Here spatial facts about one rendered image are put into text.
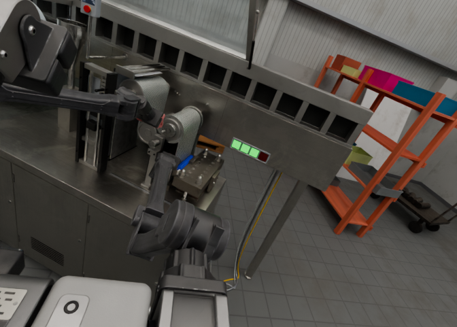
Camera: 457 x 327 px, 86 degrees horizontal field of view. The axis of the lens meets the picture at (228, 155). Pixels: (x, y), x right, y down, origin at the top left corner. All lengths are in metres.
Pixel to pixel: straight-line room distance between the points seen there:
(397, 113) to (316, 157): 4.29
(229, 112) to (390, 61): 4.41
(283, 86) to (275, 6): 3.03
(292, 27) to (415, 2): 2.03
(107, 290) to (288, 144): 1.28
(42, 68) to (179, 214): 0.25
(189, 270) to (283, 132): 1.16
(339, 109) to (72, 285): 1.32
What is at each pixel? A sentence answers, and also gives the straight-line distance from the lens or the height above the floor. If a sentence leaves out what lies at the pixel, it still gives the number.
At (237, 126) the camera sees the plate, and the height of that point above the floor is 1.29.
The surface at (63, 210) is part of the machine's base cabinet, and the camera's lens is 1.59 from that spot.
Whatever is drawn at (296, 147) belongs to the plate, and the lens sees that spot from 1.47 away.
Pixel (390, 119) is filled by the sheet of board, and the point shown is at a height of 1.26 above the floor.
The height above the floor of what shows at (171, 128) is 1.27.
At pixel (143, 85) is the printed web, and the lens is 1.34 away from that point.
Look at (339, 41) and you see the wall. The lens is 4.97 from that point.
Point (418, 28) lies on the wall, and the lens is 5.73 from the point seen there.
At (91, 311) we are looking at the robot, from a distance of 0.30.
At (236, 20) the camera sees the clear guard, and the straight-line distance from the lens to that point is 1.28.
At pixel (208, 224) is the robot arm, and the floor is 1.50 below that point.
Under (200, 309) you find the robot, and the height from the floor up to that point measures 1.50.
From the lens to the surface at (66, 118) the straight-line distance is 1.81.
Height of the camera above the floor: 1.79
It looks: 27 degrees down
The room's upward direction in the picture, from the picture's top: 21 degrees clockwise
